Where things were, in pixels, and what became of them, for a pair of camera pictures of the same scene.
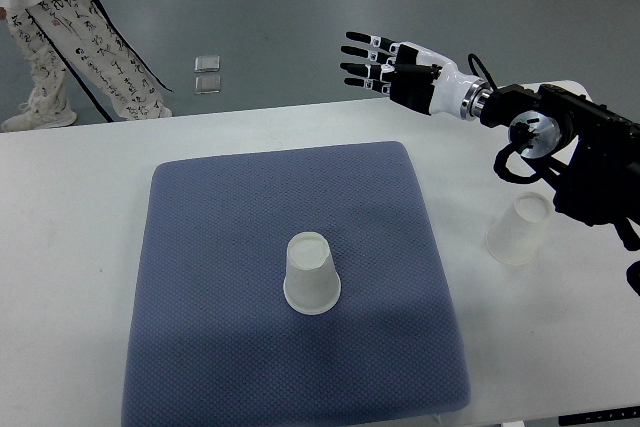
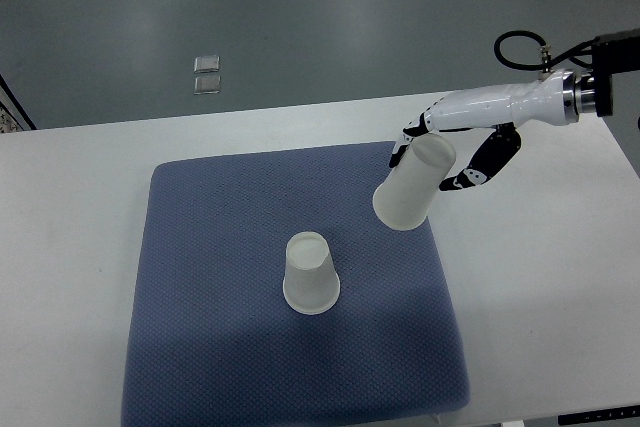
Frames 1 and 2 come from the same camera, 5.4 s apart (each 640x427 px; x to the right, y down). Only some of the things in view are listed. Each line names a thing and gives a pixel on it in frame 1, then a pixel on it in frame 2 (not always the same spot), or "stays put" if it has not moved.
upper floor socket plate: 207,63 stays put
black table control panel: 600,416 stays put
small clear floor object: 207,84 stays put
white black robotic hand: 417,77 -> 555,100
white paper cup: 514,240 -> 403,198
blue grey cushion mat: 214,342 stays put
